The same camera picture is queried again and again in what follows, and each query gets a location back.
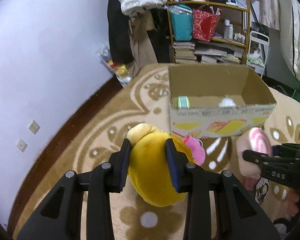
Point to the right hand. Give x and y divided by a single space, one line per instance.
292 198

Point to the black hanging coat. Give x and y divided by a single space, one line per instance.
118 34

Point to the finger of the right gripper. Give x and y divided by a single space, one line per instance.
286 149
262 159

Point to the teal storage bag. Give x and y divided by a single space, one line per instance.
182 22

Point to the white fluffy plush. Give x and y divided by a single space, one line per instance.
227 101

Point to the white metal cart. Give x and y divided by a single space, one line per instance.
257 54

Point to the plastic bag of snacks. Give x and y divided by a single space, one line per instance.
119 70

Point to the wall socket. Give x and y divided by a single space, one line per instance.
34 127
21 145

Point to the wooden bookshelf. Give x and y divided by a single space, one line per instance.
218 49

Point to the lower wall socket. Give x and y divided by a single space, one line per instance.
21 145

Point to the white bottle on shelf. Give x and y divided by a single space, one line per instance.
226 29

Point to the hexagonal anime character pillow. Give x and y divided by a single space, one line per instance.
262 188

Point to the beige hanging garment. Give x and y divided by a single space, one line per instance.
140 43

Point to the small magenta plush toy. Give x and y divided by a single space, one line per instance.
196 147

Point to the stack of books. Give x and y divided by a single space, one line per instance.
184 52

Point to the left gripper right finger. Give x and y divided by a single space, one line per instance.
238 216

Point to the cardboard box with yellow print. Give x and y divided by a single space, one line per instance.
206 85

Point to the green tissue pack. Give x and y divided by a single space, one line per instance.
183 102

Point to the yellow plush toy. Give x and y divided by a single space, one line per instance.
148 168

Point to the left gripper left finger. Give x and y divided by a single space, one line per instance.
58 216

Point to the pink swirl roll pillow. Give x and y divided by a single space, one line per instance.
256 141

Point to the red gift bag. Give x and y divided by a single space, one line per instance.
205 21

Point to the upper wall socket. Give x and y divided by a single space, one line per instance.
34 127

